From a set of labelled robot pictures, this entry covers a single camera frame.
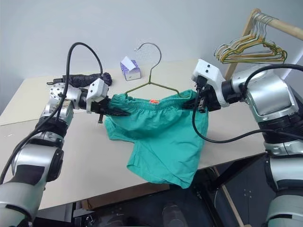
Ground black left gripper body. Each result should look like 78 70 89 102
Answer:
91 97 111 124

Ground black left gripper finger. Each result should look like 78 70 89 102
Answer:
106 111 132 117
107 107 130 114

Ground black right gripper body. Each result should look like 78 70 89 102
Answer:
195 83 223 113

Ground green shorts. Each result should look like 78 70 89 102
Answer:
104 88 210 189

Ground folded dark purple umbrella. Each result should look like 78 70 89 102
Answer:
46 71 113 87

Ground purple white tissue box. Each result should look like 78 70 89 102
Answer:
120 56 142 82

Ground wooden clothes rack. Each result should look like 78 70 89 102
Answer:
223 8 303 81

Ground dark rounded shape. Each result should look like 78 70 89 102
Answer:
162 204 185 227
111 210 134 227

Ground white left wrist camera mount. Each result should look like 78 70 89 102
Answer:
85 78 110 114

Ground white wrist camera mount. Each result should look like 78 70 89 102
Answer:
191 59 231 107
85 78 110 114

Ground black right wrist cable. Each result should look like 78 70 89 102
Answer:
191 75 267 144

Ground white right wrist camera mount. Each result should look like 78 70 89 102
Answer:
191 59 231 107

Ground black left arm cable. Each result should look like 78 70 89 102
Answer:
0 42 104 185

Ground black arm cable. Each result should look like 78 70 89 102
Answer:
0 42 104 185
242 64 303 91

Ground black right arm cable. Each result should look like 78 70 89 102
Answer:
242 64 303 91

